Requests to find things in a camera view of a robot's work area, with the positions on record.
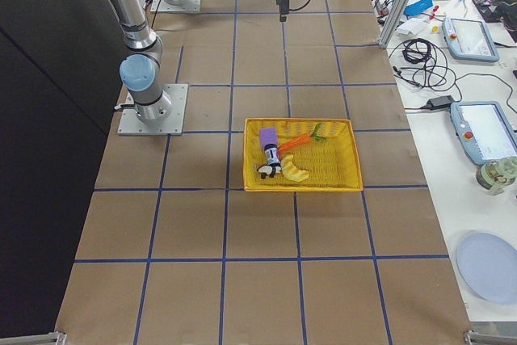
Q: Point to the blue box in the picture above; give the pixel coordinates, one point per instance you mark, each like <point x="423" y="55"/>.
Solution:
<point x="417" y="7"/>

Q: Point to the purple foam block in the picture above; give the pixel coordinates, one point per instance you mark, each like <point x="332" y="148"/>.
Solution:
<point x="268" y="136"/>

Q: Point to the toy carrot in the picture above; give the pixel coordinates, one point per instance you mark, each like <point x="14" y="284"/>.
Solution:
<point x="302" y="139"/>

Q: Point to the small drink can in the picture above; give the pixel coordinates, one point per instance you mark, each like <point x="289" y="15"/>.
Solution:
<point x="272" y="155"/>

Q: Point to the yellow plastic basket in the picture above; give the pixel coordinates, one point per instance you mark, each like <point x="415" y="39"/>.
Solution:
<point x="333" y="164"/>

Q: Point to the panda plush toy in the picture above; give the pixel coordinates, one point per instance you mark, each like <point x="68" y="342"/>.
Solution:
<point x="269" y="170"/>

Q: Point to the toy croissant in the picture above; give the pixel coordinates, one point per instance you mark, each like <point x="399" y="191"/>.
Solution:
<point x="291" y="172"/>

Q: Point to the black power adapter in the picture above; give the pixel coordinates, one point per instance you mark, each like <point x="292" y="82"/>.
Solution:
<point x="441" y="102"/>

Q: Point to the upper teach pendant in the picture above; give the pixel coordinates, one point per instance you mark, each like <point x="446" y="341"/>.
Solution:
<point x="469" y="40"/>

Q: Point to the teach pendant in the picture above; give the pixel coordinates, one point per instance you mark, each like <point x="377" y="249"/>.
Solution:
<point x="469" y="40"/>
<point x="483" y="131"/>

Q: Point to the lower teach pendant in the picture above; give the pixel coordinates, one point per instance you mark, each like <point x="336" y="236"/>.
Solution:
<point x="483" y="131"/>

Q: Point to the glass jar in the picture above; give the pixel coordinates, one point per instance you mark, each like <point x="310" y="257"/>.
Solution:
<point x="495" y="176"/>

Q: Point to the light blue plate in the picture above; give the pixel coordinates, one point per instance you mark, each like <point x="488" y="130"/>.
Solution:
<point x="487" y="264"/>

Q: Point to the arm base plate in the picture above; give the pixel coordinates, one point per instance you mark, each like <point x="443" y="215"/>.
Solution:
<point x="166" y="116"/>
<point x="176" y="6"/>

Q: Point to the aluminium frame post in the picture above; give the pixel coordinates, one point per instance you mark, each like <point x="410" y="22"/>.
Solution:
<point x="400" y="1"/>

